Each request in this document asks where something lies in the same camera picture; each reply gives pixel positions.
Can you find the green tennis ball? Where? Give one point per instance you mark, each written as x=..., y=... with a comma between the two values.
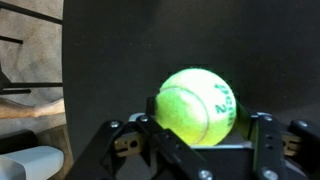
x=193, y=106

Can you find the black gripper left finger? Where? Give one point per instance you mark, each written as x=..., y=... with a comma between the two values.
x=160, y=146

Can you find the white rounded box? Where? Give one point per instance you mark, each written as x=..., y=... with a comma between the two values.
x=30, y=163

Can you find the black metal frame bars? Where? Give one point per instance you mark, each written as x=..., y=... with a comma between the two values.
x=33, y=85

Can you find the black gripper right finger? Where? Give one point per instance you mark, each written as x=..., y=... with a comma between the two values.
x=276, y=146

